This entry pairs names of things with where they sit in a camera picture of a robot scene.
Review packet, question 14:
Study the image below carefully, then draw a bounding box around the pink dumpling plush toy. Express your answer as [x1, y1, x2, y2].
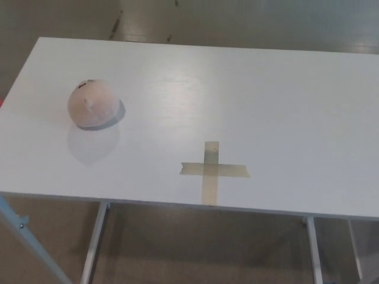
[66, 78, 127, 131]

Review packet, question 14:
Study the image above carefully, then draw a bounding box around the short beige tape strip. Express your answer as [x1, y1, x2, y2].
[180, 161, 251, 179]

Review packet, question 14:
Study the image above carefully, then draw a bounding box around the white metal table leg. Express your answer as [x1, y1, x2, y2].
[79, 202, 111, 284]
[347, 220, 364, 281]
[304, 217, 324, 284]

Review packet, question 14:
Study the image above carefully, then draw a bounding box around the light blue metal frame bar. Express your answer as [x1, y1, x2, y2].
[0, 195, 74, 284]

